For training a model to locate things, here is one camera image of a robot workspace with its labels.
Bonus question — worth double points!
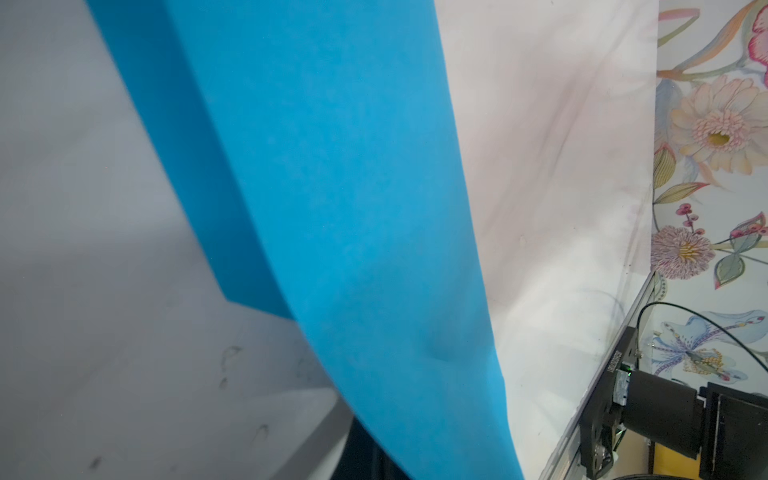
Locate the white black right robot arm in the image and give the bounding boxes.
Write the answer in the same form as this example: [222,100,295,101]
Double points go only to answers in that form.
[622,371,767,480]

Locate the aluminium front rail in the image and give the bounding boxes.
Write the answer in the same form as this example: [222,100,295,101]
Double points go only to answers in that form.
[540,273,657,479]

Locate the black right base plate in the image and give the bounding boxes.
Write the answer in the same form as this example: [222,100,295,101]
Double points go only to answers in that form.
[579,327,638,479]

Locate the blue square paper sheet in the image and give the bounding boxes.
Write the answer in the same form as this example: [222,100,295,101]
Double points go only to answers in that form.
[88,1,522,479]

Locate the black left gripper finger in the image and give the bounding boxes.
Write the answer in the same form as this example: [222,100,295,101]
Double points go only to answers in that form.
[330,417,396,480]

